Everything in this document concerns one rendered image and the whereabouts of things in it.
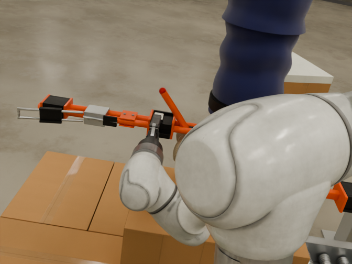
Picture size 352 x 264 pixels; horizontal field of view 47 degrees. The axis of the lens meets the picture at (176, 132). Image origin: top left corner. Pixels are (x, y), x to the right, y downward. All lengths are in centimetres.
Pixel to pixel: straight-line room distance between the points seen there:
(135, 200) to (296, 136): 59
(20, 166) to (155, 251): 211
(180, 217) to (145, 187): 12
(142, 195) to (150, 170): 7
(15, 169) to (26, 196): 119
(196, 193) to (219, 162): 5
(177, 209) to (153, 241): 35
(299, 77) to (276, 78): 173
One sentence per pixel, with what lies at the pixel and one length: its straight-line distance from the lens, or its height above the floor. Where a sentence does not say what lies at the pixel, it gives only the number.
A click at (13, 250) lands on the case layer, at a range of 184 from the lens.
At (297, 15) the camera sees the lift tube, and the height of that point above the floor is 165.
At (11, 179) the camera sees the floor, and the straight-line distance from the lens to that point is 318.
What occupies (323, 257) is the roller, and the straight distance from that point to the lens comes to 208.
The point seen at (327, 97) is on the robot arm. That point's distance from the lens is 55.
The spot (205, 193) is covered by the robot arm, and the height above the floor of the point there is 158.
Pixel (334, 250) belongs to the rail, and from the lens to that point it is 210.
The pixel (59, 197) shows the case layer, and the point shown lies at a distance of 209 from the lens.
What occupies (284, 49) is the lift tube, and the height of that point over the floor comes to 156.
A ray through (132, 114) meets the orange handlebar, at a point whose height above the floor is 125.
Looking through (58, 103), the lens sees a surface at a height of 125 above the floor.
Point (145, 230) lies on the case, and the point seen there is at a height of 94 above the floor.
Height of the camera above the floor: 182
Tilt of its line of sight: 27 degrees down
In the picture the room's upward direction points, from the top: 9 degrees clockwise
